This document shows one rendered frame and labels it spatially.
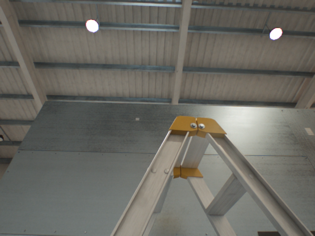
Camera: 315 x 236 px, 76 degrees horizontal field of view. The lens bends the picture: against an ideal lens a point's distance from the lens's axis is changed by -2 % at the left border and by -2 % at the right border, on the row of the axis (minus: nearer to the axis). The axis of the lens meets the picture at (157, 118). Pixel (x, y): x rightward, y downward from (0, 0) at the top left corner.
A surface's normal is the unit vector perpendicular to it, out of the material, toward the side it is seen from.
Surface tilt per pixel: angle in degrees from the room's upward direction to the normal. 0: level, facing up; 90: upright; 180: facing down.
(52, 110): 90
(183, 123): 90
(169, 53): 177
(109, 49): 177
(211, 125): 90
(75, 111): 90
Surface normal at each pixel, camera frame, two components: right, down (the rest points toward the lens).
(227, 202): 0.00, 0.71
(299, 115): 0.04, -0.70
